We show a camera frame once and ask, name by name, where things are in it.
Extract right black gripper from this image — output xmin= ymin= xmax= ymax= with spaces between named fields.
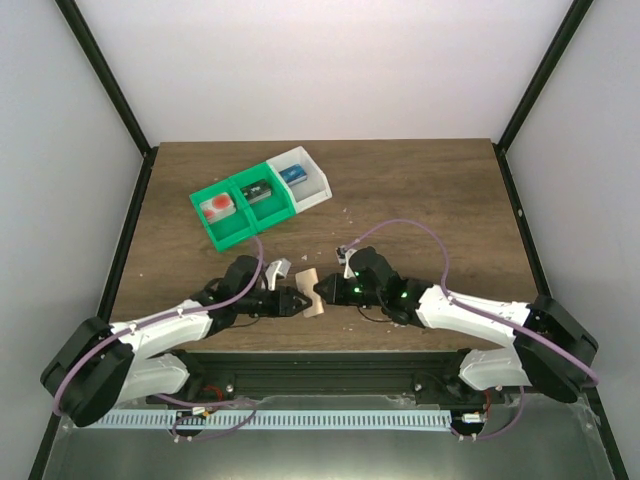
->
xmin=313 ymin=274 xmax=384 ymax=308

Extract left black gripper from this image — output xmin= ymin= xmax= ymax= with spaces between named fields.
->
xmin=237 ymin=286 xmax=313 ymax=318

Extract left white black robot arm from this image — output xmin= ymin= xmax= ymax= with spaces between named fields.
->
xmin=40 ymin=255 xmax=313 ymax=427

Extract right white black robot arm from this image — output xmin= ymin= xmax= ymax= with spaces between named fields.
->
xmin=313 ymin=247 xmax=598 ymax=403

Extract black card stack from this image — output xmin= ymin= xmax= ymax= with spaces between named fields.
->
xmin=240 ymin=179 xmax=272 ymax=205

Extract blue card stack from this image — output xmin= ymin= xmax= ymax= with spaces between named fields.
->
xmin=279 ymin=164 xmax=308 ymax=186

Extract white red card stack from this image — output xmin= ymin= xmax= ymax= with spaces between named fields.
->
xmin=199 ymin=192 xmax=236 ymax=224

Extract white plastic bin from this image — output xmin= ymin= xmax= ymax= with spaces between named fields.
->
xmin=266 ymin=146 xmax=333 ymax=213

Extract middle green plastic bin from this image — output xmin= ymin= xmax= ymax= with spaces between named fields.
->
xmin=229 ymin=162 xmax=295 ymax=232

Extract green plastic bin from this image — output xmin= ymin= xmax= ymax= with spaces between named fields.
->
xmin=189 ymin=177 xmax=257 ymax=252
xmin=229 ymin=162 xmax=295 ymax=232

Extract left green plastic bin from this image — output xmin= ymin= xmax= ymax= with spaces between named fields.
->
xmin=189 ymin=177 xmax=257 ymax=252

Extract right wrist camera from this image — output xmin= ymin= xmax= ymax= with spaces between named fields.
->
xmin=336 ymin=246 xmax=356 ymax=279

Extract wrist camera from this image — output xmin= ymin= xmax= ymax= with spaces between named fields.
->
xmin=336 ymin=246 xmax=356 ymax=279
xmin=264 ymin=258 xmax=291 ymax=291

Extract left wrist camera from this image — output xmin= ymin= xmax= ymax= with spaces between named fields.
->
xmin=264 ymin=258 xmax=291 ymax=291

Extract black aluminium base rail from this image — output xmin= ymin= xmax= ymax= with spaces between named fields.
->
xmin=173 ymin=351 xmax=506 ymax=409

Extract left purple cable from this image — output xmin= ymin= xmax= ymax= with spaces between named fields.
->
xmin=52 ymin=236 xmax=265 ymax=417

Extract purple cable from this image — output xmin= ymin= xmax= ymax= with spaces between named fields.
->
xmin=344 ymin=218 xmax=600 ymax=389
xmin=52 ymin=236 xmax=265 ymax=417

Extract light blue slotted cable duct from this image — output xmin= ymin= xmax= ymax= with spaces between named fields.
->
xmin=92 ymin=409 xmax=452 ymax=432

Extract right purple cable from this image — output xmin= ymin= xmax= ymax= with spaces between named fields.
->
xmin=344 ymin=218 xmax=600 ymax=389

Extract left black frame post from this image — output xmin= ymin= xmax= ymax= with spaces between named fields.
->
xmin=55 ymin=0 xmax=153 ymax=157

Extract black frame post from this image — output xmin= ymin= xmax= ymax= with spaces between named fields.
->
xmin=55 ymin=0 xmax=153 ymax=157
xmin=497 ymin=0 xmax=595 ymax=149

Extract right black frame post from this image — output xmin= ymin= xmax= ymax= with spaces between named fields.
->
xmin=497 ymin=0 xmax=595 ymax=149

